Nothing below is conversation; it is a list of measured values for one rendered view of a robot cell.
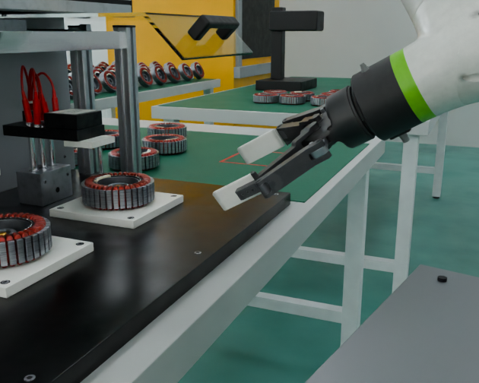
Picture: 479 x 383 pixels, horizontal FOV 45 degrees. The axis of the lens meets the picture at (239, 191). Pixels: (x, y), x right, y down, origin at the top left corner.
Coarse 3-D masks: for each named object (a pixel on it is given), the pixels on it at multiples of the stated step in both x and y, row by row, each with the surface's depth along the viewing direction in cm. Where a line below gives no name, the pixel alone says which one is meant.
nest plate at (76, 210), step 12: (156, 192) 96; (72, 204) 90; (84, 204) 90; (156, 204) 90; (168, 204) 91; (60, 216) 87; (72, 216) 86; (84, 216) 85; (96, 216) 84; (108, 216) 84; (120, 216) 84; (132, 216) 84; (144, 216) 84; (156, 216) 88; (132, 228) 82
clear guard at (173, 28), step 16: (0, 16) 84; (16, 16) 82; (32, 16) 81; (48, 16) 80; (64, 16) 79; (80, 16) 78; (96, 16) 77; (112, 16) 76; (128, 16) 76; (144, 16) 75; (160, 16) 77; (176, 16) 82; (192, 16) 86; (160, 32) 74; (176, 32) 78; (208, 32) 86; (176, 48) 74; (192, 48) 78; (208, 48) 82; (224, 48) 87; (240, 48) 92
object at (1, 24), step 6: (0, 18) 85; (6, 18) 86; (0, 24) 85; (6, 24) 86; (12, 24) 87; (18, 24) 88; (24, 24) 89; (0, 30) 85; (6, 30) 86; (12, 30) 87; (18, 30) 88; (24, 30) 89
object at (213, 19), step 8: (200, 16) 79; (208, 16) 80; (216, 16) 82; (224, 16) 85; (200, 24) 79; (208, 24) 79; (216, 24) 80; (224, 24) 83; (232, 24) 85; (192, 32) 80; (200, 32) 79; (216, 32) 88; (224, 32) 87; (232, 32) 88
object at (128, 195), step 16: (96, 176) 92; (112, 176) 93; (128, 176) 93; (144, 176) 92; (96, 192) 85; (112, 192) 86; (128, 192) 86; (144, 192) 88; (96, 208) 87; (112, 208) 86; (128, 208) 87
